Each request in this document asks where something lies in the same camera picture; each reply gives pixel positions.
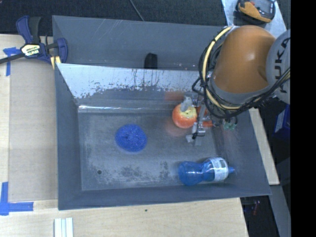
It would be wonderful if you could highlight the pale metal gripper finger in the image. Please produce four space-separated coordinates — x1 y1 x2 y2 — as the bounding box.
181 96 193 112
185 128 206 147

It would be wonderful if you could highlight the red and yellow apple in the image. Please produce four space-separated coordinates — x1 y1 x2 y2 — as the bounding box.
171 103 198 129

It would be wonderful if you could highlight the blue plastic bottle white label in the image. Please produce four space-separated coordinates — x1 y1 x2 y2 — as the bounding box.
177 157 236 187

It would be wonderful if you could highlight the grey metal bin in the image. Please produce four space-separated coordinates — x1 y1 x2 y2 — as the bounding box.
51 15 273 211

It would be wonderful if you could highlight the blue round scrubber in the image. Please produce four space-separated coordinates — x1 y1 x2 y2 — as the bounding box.
114 123 148 153

